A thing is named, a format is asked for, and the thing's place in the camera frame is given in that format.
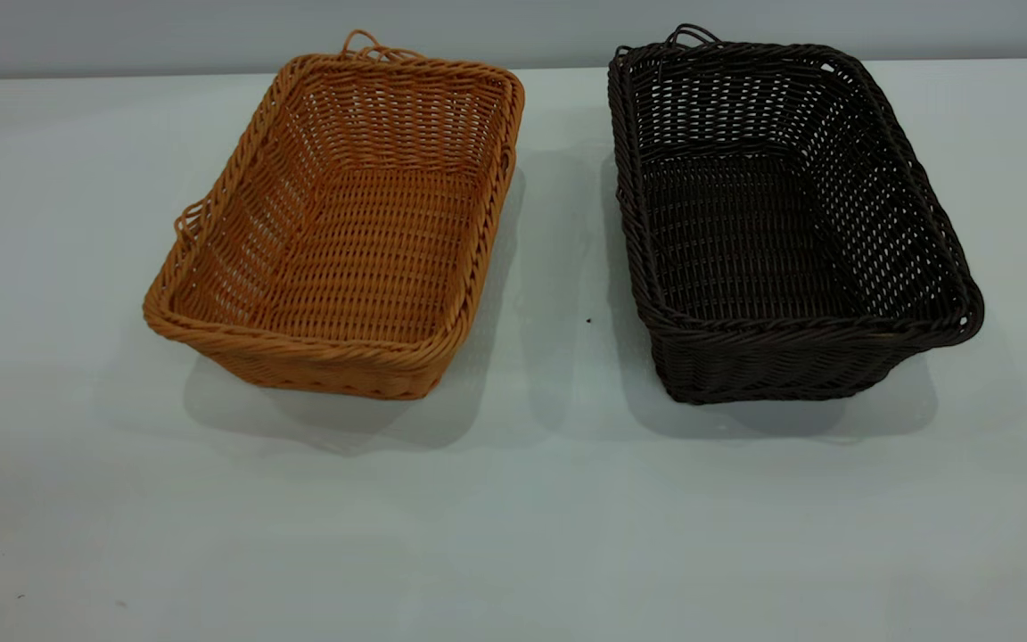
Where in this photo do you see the light brown wicker basket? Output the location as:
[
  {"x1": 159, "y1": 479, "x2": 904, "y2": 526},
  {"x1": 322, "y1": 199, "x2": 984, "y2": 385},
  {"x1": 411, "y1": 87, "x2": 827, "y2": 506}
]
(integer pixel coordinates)
[{"x1": 142, "y1": 29, "x2": 526, "y2": 401}]

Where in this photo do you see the dark brown wicker basket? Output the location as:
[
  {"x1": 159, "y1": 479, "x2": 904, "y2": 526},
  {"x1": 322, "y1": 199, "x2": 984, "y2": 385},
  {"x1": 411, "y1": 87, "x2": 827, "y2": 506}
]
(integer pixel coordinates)
[{"x1": 607, "y1": 23, "x2": 986, "y2": 407}]

